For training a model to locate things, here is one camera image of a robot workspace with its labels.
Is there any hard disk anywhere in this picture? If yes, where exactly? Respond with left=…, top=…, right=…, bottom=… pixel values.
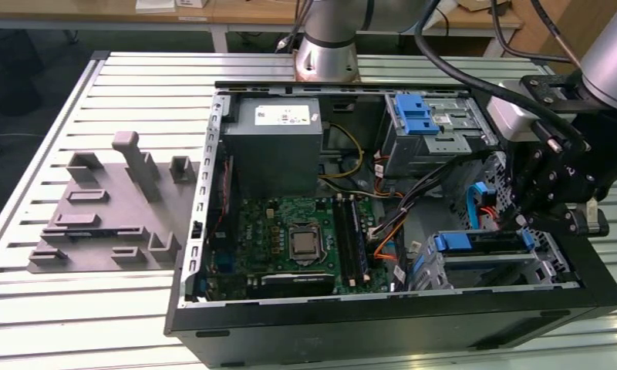
left=410, top=230, right=536, bottom=288

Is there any grey disk bay cage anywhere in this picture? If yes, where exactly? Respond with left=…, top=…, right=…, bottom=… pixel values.
left=410, top=229, right=566, bottom=290

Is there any grey optical drive bay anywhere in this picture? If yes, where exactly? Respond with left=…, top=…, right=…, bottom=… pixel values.
left=380, top=92, right=500, bottom=180

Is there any blue plastic bay latch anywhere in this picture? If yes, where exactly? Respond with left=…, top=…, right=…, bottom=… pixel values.
left=396, top=94, right=441, bottom=136

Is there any wooden cabinet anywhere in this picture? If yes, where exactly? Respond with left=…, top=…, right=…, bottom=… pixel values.
left=502, top=0, right=617, bottom=84

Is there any brown cardboard piece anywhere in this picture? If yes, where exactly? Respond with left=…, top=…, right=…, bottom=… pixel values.
left=457, top=0, right=516, bottom=15

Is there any dark RAM stick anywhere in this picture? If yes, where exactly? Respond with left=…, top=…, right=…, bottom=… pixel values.
left=345, top=194, right=372, bottom=284

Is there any black RAM slot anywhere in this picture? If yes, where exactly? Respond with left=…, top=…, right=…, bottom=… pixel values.
left=331, top=194, right=358, bottom=288

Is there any black open PC case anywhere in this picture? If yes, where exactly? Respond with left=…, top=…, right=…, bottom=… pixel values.
left=163, top=79, right=617, bottom=367

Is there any silver CPU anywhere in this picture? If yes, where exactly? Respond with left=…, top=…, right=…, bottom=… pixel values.
left=290, top=231, right=319, bottom=256

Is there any grey power supply unit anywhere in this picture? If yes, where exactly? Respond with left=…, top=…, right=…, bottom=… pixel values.
left=219, top=96, right=323, bottom=200

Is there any CPU socket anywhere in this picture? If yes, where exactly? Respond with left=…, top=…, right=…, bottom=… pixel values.
left=283, top=221, right=329, bottom=267

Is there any green motherboard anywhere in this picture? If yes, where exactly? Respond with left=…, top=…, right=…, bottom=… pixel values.
left=205, top=194, right=392, bottom=300

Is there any black graphics card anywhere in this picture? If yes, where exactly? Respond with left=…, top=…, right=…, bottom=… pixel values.
left=245, top=272, right=335, bottom=298

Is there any grey parts rack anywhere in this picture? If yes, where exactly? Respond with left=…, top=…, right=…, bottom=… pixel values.
left=25, top=130, right=201, bottom=275

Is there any black chair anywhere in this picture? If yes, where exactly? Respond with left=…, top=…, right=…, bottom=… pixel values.
left=0, top=29, right=46, bottom=116

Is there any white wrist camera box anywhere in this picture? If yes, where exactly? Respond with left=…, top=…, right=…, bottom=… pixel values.
left=485, top=94, right=544, bottom=143

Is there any red wire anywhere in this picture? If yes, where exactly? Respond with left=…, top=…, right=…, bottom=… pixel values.
left=219, top=156, right=235, bottom=217
left=482, top=206, right=513, bottom=224

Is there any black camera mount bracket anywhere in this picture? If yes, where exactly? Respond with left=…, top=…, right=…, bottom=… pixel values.
left=518, top=72, right=592, bottom=115

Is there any black wire bundle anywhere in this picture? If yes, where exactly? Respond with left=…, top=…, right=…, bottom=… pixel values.
left=372, top=153, right=488, bottom=236

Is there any thick black cable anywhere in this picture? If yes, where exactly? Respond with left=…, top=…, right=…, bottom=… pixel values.
left=413, top=0, right=590, bottom=153

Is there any yellow wire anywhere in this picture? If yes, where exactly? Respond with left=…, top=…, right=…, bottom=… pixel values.
left=317, top=122, right=365, bottom=180

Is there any orange wire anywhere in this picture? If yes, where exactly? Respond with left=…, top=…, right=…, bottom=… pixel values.
left=372, top=237, right=410, bottom=265

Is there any thin black cable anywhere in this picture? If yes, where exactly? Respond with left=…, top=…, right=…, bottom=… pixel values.
left=436, top=7, right=453, bottom=39

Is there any black cable with silver plug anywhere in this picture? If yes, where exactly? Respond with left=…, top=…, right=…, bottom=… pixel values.
left=275, top=0, right=314, bottom=53

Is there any wooden desk white frame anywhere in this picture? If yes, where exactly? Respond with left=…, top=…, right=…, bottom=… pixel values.
left=0, top=0, right=525, bottom=57

